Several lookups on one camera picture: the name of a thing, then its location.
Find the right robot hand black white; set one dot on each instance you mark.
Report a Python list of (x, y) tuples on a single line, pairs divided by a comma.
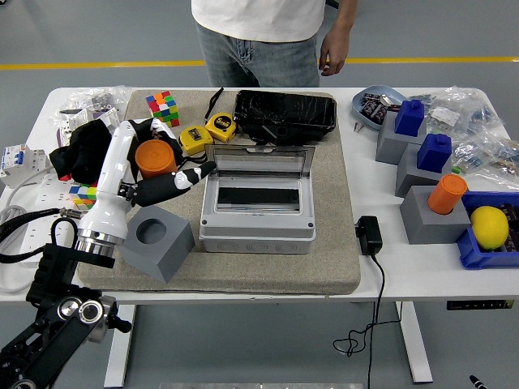
[(477, 383)]

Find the person's left hand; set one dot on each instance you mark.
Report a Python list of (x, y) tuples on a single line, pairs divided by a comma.
[(334, 56)]

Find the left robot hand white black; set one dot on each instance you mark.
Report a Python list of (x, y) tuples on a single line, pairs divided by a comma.
[(111, 174)]

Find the orange cylinder battery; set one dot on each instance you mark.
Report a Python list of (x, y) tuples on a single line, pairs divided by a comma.
[(156, 160), (446, 194)]

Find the grey holder block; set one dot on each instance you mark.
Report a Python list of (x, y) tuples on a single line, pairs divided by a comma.
[(174, 251), (391, 148), (411, 180), (430, 229)]

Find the transparent hinged box lid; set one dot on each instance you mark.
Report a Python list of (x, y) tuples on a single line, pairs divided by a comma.
[(259, 162)]

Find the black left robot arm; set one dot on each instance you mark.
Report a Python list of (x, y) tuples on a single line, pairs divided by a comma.
[(52, 324)]

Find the person's left forearm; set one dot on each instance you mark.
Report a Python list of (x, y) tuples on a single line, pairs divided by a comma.
[(342, 20)]

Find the blue battery block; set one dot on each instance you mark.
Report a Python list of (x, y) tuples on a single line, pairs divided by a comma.
[(434, 154), (409, 119)]

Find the black cloth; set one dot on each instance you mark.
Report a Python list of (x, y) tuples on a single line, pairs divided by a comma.
[(87, 150)]

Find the multicolour puzzle cube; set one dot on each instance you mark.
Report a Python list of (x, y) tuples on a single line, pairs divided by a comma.
[(83, 196), (163, 111)]

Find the white purple packaged item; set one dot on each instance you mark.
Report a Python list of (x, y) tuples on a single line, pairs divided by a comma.
[(75, 121)]

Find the dark printed packets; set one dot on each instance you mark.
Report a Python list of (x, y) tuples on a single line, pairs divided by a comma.
[(375, 107)]

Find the light blue bowl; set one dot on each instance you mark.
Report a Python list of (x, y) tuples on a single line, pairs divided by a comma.
[(365, 119)]

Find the white power strip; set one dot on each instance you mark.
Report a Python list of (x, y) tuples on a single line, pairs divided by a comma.
[(44, 198)]

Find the white table leg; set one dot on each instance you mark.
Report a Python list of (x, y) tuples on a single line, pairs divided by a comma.
[(415, 344), (119, 344)]

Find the black plastic tray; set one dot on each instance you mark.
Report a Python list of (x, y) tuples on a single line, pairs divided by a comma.
[(284, 109)]

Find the small metal screws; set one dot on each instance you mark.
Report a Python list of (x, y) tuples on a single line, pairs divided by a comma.
[(358, 127)]

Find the clear bag with dark parts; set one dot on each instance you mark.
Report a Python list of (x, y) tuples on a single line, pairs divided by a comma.
[(99, 99)]

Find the black table control panel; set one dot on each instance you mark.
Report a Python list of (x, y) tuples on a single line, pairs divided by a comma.
[(478, 305)]

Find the person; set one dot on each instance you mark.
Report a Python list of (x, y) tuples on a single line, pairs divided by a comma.
[(259, 24)]

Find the yellow tape measure small label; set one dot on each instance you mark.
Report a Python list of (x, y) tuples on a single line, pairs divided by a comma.
[(194, 139)]

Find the white circuit breaker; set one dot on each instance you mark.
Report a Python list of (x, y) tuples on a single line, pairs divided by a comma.
[(16, 160)]

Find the yellow tape measure 5m label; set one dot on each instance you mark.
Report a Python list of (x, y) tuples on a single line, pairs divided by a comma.
[(221, 125)]

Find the blue plastic bin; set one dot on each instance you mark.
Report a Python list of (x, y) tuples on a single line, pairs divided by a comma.
[(478, 255)]

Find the yellow lemon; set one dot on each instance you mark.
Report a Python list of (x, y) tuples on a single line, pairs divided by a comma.
[(489, 227)]

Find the clear bags of small parts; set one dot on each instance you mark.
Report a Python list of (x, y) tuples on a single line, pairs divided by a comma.
[(478, 121)]

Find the grey-brown table mat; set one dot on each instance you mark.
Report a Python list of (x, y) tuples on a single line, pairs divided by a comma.
[(263, 271)]

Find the black power adapter plug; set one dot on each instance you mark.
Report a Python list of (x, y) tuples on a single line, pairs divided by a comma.
[(370, 237)]

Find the black mounting bracket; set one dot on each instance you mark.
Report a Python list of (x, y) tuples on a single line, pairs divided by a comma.
[(280, 133)]

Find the grey electrical enclosure box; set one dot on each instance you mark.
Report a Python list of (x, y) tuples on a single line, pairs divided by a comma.
[(255, 231)]

